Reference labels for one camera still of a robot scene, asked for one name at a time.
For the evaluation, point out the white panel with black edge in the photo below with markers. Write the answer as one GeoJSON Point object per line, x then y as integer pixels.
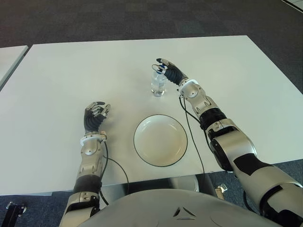
{"type": "Point", "coordinates": [296, 2]}

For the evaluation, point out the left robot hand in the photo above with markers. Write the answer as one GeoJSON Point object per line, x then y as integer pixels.
{"type": "Point", "coordinates": [92, 120]}

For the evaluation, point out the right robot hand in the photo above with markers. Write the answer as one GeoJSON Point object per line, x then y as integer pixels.
{"type": "Point", "coordinates": [174, 73]}

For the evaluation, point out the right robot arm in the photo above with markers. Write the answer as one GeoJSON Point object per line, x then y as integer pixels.
{"type": "Point", "coordinates": [227, 146]}

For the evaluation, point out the white plate black rim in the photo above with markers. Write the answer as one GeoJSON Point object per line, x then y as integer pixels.
{"type": "Point", "coordinates": [159, 142]}

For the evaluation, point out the grey robot torso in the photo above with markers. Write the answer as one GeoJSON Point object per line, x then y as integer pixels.
{"type": "Point", "coordinates": [165, 208]}

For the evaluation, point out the black stand with caster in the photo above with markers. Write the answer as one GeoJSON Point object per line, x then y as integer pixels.
{"type": "Point", "coordinates": [14, 210]}

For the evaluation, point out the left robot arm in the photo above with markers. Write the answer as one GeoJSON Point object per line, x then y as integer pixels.
{"type": "Point", "coordinates": [90, 151]}

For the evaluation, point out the clear water bottle blue cap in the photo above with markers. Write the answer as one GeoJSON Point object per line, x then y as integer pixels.
{"type": "Point", "coordinates": [158, 85]}

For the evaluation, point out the white round pedestal base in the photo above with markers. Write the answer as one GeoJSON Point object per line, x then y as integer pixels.
{"type": "Point", "coordinates": [184, 183]}

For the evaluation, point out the dark table leg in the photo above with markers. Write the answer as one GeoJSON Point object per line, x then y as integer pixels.
{"type": "Point", "coordinates": [206, 184]}

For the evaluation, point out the white side table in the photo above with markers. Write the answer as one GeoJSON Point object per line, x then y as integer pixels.
{"type": "Point", "coordinates": [9, 61]}

